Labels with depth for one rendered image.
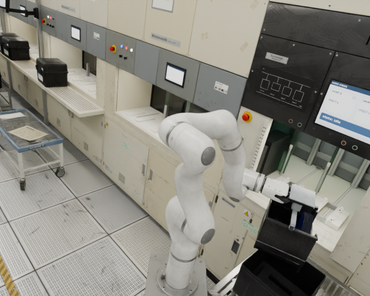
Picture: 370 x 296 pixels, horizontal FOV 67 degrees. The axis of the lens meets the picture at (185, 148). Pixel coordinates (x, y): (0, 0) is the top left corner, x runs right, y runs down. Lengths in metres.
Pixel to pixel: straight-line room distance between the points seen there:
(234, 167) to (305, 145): 1.49
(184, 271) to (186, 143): 0.64
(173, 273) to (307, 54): 1.17
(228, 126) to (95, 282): 1.72
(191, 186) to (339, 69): 0.87
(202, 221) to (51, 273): 1.58
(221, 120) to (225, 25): 0.94
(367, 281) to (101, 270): 1.72
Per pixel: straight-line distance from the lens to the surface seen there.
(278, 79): 1.57
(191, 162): 0.82
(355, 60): 1.45
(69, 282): 2.37
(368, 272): 1.72
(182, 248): 1.21
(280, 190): 1.22
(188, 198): 1.00
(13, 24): 5.43
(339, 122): 1.48
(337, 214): 1.99
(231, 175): 1.13
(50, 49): 4.02
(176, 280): 1.34
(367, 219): 1.53
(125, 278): 2.36
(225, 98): 1.75
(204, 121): 0.92
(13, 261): 2.57
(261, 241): 1.29
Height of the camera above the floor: 1.89
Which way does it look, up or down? 27 degrees down
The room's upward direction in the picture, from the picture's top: 11 degrees clockwise
